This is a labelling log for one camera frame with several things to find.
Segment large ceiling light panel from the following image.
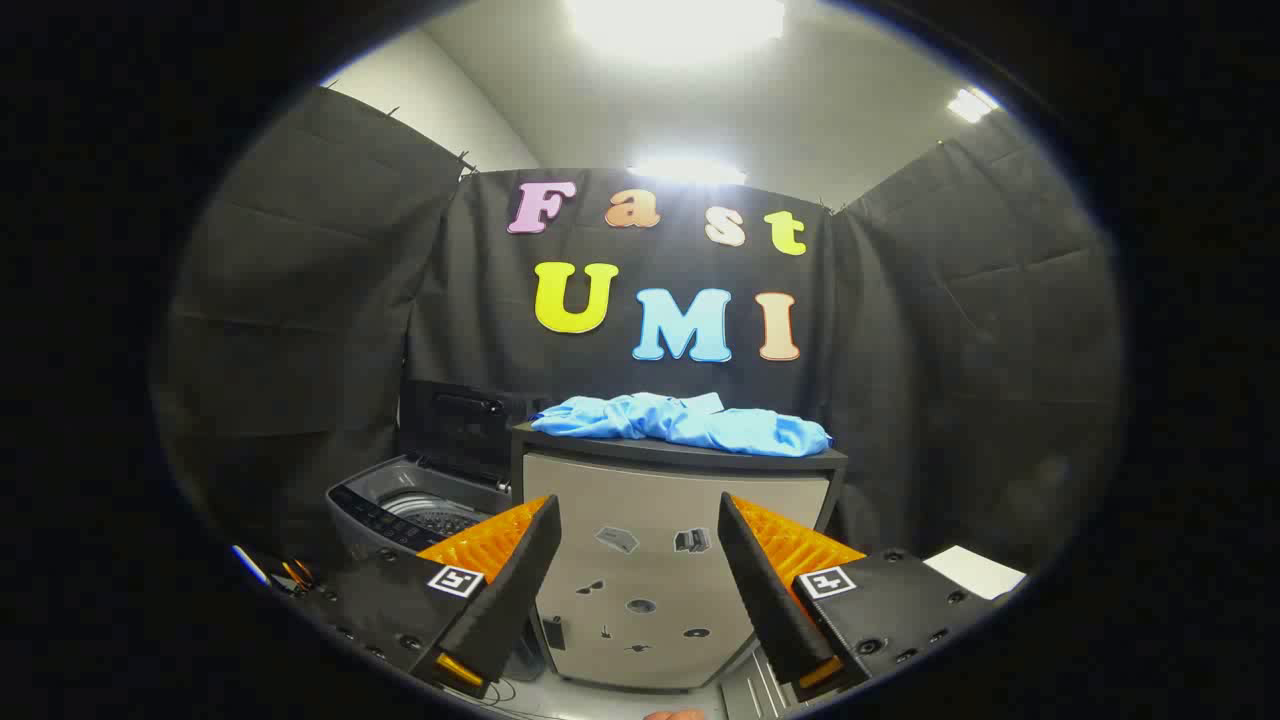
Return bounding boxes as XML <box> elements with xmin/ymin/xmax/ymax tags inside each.
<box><xmin>565</xmin><ymin>0</ymin><xmax>788</xmax><ymax>63</ymax></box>

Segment white flat board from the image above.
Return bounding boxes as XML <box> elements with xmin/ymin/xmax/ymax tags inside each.
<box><xmin>922</xmin><ymin>545</ymin><xmax>1028</xmax><ymax>601</ymax></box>

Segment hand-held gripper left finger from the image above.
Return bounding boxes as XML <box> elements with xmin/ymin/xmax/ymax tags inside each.
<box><xmin>300</xmin><ymin>493</ymin><xmax>563</xmax><ymax>699</ymax></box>

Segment beige cabinet with dark top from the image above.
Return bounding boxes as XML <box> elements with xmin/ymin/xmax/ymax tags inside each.
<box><xmin>510</xmin><ymin>420</ymin><xmax>849</xmax><ymax>693</ymax></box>

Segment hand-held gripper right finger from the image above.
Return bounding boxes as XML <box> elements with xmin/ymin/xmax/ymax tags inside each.
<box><xmin>717</xmin><ymin>492</ymin><xmax>1001</xmax><ymax>703</ymax></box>

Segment black backdrop cloth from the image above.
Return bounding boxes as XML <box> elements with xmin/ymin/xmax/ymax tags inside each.
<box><xmin>150</xmin><ymin>85</ymin><xmax>1126</xmax><ymax>601</ymax></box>

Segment thin grey cable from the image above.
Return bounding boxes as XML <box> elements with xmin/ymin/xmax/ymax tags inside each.
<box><xmin>470</xmin><ymin>678</ymin><xmax>561</xmax><ymax>719</ymax></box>

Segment light blue polo shirt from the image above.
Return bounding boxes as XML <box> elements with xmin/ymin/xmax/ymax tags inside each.
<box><xmin>530</xmin><ymin>392</ymin><xmax>833</xmax><ymax>458</ymax></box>

